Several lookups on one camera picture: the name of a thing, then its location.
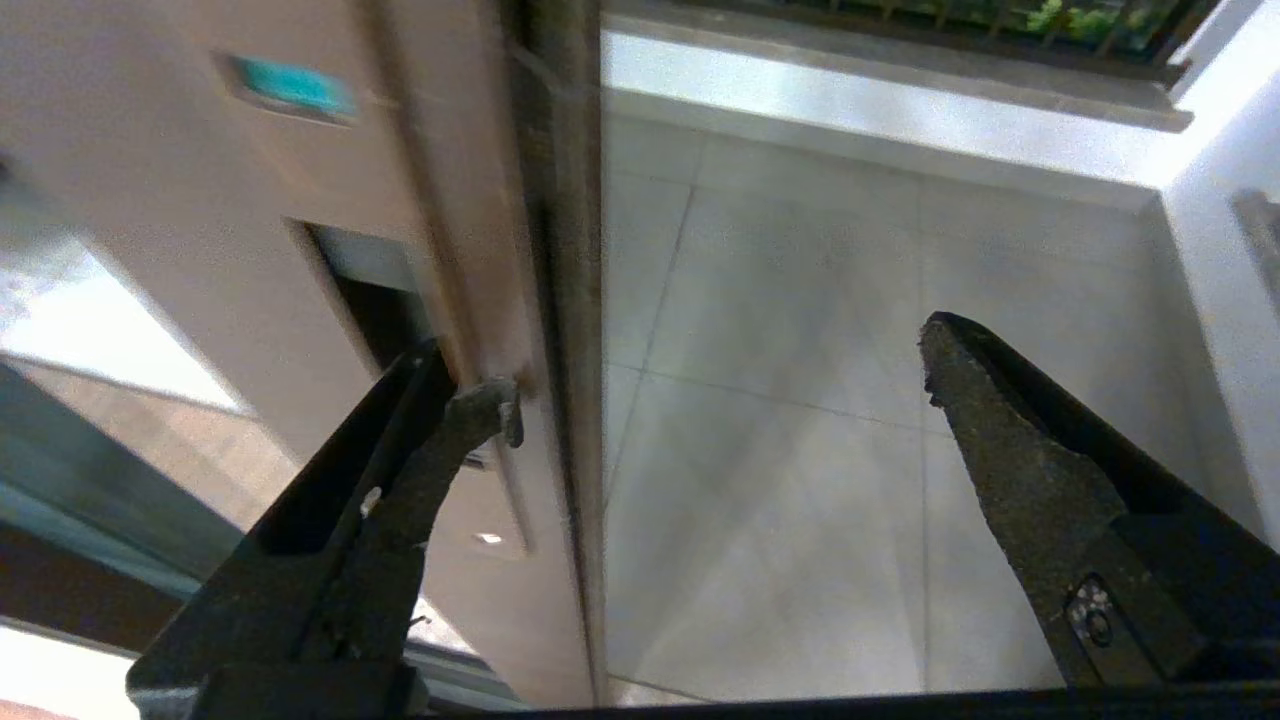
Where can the short stone side sill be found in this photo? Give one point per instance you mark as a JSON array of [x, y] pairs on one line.
[[1262, 235]]

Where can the green balcony plants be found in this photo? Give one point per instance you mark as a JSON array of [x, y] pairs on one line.
[[1075, 18]]

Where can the brown-framed sliding glass door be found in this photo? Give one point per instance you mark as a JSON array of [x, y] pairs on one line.
[[250, 250]]

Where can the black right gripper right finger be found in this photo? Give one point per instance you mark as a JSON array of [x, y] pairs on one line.
[[1080, 520]]

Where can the wide dark metal balcony railing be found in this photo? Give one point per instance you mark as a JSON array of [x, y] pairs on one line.
[[900, 12]]

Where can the dark door floor track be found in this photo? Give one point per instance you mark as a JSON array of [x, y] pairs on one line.
[[80, 590]]

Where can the long stone railing sill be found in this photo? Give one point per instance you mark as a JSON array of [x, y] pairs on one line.
[[900, 75]]

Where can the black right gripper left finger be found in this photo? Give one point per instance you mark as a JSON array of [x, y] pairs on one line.
[[330, 590]]

